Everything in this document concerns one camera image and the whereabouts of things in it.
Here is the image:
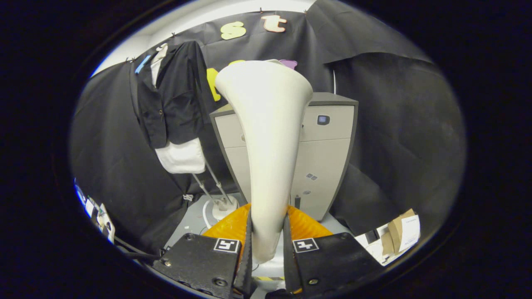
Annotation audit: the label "black backdrop cloth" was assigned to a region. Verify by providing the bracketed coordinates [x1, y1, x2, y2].
[70, 0, 467, 254]

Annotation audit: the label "thick black cable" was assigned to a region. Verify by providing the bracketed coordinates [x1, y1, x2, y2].
[114, 236, 165, 260]

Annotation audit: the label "grey cabinet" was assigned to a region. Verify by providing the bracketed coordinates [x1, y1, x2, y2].
[209, 92, 359, 222]

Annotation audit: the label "white paper sheets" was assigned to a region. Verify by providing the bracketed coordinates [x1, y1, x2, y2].
[85, 197, 116, 244]

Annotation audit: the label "black suit jacket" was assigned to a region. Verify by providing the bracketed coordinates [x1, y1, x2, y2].
[134, 40, 208, 150]

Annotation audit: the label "white flat packaging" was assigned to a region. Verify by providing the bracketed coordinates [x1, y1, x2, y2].
[355, 226, 399, 266]

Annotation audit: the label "white shirt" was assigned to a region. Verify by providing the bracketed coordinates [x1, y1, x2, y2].
[150, 49, 206, 174]

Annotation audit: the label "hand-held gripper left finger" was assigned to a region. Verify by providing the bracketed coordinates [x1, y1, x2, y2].
[152, 203, 253, 299]

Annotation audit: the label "blue lit screen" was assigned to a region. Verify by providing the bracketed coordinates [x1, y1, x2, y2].
[75, 179, 88, 207]

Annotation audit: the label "brown cardboard box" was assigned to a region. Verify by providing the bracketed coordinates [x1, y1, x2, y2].
[380, 208, 421, 256]

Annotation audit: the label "white garment steamer base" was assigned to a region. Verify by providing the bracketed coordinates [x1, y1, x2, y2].
[202, 195, 240, 227]

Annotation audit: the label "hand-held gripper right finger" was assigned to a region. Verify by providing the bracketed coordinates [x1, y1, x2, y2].
[284, 203, 383, 299]

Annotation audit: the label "white garment steamer head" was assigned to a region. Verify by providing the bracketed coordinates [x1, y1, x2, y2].
[215, 59, 313, 264]

